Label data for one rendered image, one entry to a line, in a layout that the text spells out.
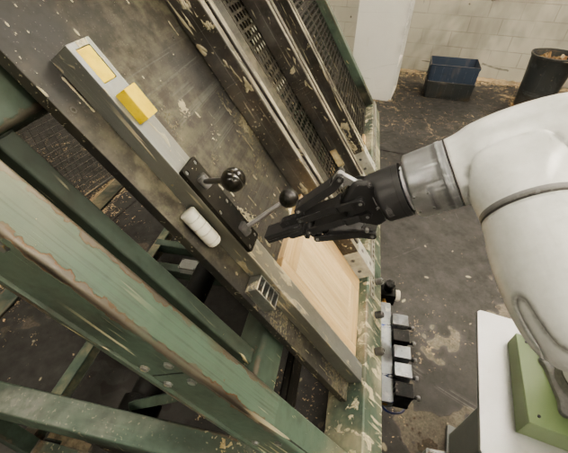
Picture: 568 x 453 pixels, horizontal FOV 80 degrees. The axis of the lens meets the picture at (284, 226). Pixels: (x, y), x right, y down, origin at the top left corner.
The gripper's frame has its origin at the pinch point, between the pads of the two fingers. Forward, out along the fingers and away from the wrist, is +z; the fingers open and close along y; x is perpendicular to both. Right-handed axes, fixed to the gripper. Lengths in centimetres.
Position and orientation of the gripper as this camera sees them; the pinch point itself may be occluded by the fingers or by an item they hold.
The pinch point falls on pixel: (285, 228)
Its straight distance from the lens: 56.1
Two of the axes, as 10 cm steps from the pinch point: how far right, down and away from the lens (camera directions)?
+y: 5.2, 7.0, 4.9
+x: 2.0, -6.6, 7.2
